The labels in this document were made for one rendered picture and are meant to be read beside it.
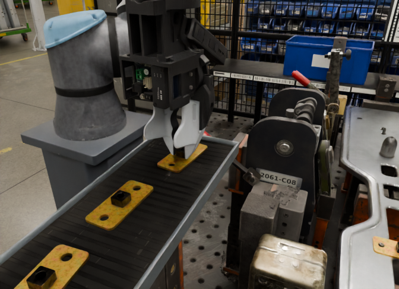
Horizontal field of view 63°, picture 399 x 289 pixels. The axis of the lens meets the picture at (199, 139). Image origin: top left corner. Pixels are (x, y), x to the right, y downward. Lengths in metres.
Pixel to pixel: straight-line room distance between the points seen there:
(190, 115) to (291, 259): 0.22
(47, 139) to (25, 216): 1.73
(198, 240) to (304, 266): 0.59
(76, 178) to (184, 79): 0.40
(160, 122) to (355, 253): 0.37
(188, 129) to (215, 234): 0.64
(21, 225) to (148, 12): 2.10
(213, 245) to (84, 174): 0.46
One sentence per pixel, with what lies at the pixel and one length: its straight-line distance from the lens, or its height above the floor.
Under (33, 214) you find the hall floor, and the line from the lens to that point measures 2.42.
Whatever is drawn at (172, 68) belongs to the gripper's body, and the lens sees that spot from 0.35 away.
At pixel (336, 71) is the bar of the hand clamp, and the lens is 0.96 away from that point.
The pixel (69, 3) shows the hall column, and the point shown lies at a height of 0.77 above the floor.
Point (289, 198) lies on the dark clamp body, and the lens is 0.55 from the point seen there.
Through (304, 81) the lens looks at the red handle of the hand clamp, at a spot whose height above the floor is 1.13.
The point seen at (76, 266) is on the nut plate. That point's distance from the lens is 0.34.
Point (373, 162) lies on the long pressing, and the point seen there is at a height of 1.00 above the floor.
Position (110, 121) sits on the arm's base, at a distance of 0.69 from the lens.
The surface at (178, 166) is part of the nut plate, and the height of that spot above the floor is 1.16.
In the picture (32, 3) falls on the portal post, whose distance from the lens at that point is 7.31.
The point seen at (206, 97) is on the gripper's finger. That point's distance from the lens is 0.40.
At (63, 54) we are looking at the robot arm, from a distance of 0.66.
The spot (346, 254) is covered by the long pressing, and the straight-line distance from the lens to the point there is 0.59.
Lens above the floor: 1.40
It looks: 27 degrees down
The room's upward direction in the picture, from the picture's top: straight up
